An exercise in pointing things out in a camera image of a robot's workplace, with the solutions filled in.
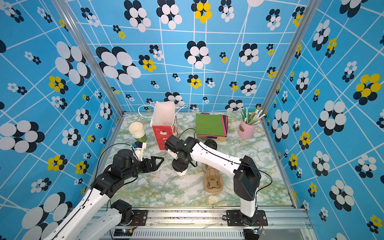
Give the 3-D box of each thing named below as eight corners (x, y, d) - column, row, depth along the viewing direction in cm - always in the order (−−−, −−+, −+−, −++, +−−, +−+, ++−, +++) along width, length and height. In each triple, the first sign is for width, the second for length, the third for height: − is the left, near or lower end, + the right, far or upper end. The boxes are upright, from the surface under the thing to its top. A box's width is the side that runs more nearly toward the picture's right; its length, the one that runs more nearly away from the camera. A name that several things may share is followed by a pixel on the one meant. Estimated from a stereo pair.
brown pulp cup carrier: (203, 194, 83) (203, 191, 77) (202, 168, 92) (202, 163, 87) (222, 194, 83) (224, 191, 77) (219, 168, 92) (221, 163, 87)
